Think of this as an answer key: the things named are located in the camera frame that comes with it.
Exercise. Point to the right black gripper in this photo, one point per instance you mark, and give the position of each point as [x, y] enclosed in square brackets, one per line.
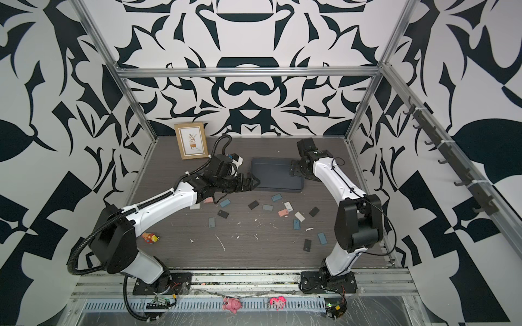
[295, 168]

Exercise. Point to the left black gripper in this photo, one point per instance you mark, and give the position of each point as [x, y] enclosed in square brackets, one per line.
[241, 187]

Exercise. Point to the dark grey storage box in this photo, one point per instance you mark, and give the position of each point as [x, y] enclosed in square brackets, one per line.
[275, 175]

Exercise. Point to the black eraser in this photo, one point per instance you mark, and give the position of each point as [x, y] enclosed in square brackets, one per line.
[307, 245]
[223, 214]
[253, 205]
[314, 211]

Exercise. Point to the black eraser bottom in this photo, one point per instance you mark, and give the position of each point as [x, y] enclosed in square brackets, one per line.
[307, 245]

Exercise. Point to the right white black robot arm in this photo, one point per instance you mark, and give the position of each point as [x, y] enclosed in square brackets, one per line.
[359, 221]

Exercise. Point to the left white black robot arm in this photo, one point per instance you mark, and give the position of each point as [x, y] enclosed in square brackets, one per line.
[116, 247]

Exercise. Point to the teal eraser upper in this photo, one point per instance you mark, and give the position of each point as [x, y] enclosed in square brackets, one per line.
[276, 197]

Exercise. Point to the white eraser upper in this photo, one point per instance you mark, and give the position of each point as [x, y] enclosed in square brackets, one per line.
[288, 206]

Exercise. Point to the pink eraser centre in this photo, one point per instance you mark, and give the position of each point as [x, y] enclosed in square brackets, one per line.
[283, 213]

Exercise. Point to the white eraser lower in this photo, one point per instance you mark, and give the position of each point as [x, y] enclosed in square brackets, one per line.
[299, 216]

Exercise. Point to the small red yellow toy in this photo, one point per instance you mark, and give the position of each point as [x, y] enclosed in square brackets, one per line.
[150, 237]

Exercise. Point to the pink pig toy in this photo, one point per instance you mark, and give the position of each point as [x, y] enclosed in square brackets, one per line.
[231, 304]

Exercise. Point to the pink clip toy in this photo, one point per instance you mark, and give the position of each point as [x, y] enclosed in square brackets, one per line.
[277, 303]

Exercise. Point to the wooden picture frame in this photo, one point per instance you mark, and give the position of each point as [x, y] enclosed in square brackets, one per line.
[191, 140]

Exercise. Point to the wall hook rail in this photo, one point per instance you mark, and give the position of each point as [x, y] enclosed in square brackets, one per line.
[469, 177]

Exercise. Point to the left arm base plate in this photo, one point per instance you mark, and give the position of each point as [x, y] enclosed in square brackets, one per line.
[177, 283]

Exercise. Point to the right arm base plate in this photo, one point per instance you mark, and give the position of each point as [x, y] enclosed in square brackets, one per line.
[318, 282]

